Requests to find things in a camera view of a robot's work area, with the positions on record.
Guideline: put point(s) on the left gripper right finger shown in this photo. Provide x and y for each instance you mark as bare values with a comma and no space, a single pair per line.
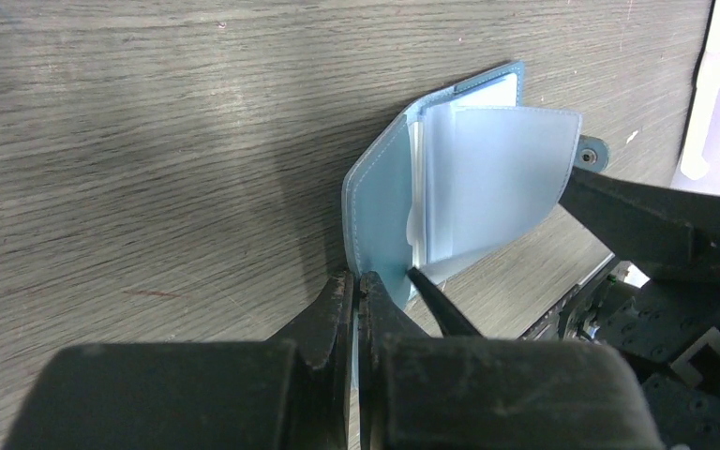
465,391

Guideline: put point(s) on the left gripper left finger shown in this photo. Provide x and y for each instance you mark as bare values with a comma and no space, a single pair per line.
290,391

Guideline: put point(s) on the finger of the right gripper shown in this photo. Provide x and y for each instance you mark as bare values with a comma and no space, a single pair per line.
441,304

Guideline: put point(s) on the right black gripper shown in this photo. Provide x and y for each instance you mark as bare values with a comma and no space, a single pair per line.
668,332

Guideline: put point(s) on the blue card holder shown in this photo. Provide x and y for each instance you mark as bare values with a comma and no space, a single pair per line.
458,174

